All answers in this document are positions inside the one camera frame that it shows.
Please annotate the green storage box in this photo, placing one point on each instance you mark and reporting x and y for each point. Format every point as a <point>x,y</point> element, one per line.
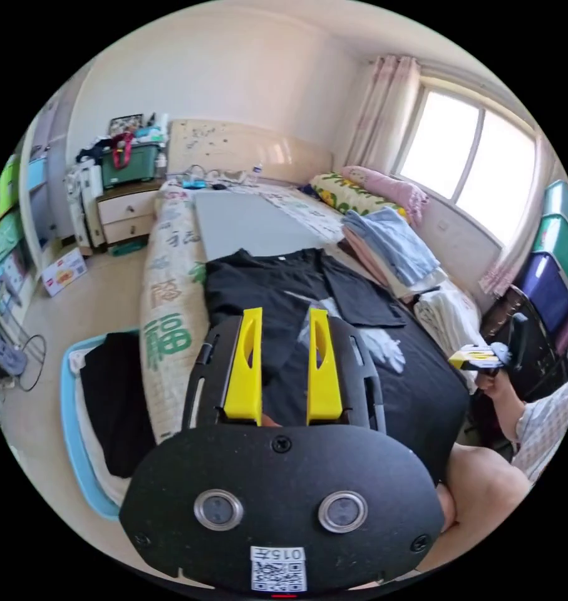
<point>561,249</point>

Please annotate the purple storage box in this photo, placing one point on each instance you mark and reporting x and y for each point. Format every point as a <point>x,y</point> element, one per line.
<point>546,291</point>

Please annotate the window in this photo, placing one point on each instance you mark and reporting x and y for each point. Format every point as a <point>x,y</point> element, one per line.
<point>457,145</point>

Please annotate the clear water bottle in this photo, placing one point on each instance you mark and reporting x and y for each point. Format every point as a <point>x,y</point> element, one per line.
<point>257,176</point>

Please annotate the person's right forearm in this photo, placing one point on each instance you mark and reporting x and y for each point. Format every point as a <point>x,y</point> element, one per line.
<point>509,415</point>

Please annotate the person's right hand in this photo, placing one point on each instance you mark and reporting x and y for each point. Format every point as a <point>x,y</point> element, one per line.
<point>491,386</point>

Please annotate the teal storage box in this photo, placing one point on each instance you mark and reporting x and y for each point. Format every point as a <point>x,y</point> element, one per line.
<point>565,206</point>

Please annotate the grey cupboard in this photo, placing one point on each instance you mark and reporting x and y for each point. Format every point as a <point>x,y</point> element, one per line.
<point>49,188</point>

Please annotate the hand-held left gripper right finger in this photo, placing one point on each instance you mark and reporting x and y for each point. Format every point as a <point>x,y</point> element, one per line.
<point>324,375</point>

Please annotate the grey flat board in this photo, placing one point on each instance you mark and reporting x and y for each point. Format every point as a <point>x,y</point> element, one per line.
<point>246,220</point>

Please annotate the person's body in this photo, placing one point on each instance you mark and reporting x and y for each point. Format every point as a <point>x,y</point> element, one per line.
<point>490,493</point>

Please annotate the pink curtain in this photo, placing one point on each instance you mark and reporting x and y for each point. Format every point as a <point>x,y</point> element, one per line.
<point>382,112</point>

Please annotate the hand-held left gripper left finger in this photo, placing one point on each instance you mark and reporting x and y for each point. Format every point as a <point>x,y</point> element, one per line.
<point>243,371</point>

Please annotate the pink pillow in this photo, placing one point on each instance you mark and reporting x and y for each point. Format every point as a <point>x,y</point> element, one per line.
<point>396,190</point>

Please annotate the beige nightstand with clutter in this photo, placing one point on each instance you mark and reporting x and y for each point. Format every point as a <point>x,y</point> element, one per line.
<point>124,211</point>

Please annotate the shelf with colourful boxes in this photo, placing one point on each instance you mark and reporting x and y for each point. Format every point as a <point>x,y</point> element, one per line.
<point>4,235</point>

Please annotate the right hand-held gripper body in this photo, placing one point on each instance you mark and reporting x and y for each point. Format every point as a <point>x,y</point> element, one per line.
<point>499,359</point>

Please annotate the green yellow printed rolled blanket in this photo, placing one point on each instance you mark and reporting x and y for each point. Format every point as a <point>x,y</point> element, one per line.
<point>340,192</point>

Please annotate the black short sleeve shirt with print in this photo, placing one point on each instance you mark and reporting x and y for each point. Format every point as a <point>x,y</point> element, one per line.
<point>406,399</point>

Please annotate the white printed carton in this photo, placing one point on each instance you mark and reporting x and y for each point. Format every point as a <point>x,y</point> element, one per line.
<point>65,272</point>

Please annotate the bed with printed quilt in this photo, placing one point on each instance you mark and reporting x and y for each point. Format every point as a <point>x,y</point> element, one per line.
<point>171,291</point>

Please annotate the pile of clothes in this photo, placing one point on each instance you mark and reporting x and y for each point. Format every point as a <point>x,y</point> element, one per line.
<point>396,253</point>

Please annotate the light blue basket with clothes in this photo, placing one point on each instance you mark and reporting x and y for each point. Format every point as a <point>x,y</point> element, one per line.
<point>105,399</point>

